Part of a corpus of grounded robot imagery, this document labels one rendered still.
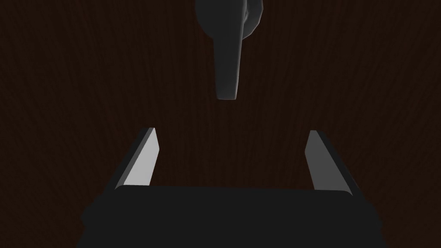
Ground grey door lever handle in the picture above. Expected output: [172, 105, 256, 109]
[195, 0, 264, 101]

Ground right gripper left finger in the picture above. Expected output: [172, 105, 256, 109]
[109, 127, 160, 190]

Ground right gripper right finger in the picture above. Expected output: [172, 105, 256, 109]
[304, 130, 360, 196]

